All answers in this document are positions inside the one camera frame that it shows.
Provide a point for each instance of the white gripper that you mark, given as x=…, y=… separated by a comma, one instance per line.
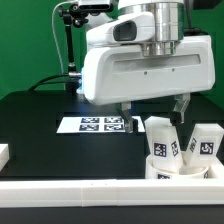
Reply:
x=123, y=74

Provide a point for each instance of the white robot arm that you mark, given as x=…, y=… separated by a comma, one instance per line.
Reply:
x=145, y=54

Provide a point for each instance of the white marker sheet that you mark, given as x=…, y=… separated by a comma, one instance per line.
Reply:
x=108, y=124

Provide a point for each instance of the white U-shaped fence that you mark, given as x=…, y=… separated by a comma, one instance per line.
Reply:
x=112, y=192

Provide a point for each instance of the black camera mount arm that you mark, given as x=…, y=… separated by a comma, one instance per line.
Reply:
x=73, y=17

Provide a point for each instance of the camera on mount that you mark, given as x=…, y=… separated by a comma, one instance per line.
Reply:
x=95, y=5

